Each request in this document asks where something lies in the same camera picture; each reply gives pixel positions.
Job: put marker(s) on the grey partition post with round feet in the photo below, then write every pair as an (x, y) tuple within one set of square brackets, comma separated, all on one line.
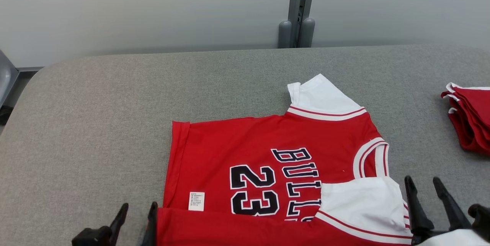
[(294, 8)]

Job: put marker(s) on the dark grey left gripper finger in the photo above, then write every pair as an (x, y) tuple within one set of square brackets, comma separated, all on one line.
[(151, 230), (119, 219)]

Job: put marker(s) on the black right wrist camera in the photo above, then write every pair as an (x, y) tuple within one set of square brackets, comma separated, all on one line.
[(480, 217)]

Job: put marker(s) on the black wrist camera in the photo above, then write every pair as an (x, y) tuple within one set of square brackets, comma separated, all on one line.
[(92, 238), (480, 217)]

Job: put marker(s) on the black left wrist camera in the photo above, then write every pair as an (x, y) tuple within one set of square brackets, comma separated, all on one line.
[(92, 238)]

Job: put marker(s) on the red shorts with white stripe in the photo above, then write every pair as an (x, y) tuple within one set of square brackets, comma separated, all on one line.
[(472, 119)]

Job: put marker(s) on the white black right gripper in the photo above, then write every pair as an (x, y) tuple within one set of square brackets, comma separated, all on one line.
[(451, 238)]

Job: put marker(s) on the red white basketball jersey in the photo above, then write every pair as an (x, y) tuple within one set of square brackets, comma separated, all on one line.
[(229, 142)]

